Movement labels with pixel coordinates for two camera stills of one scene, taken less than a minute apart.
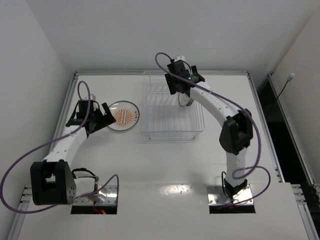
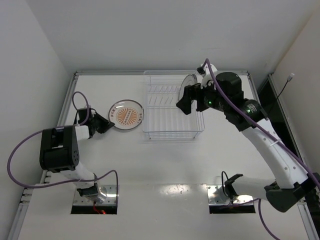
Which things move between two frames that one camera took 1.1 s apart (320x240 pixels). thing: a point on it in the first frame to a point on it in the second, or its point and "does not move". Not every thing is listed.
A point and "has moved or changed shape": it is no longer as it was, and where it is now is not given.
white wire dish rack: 163,116 does not move
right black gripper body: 170,81 to 194,96
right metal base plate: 216,196 does not move
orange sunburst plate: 126,114 has moved or changed shape
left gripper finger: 108,112 to 103,124
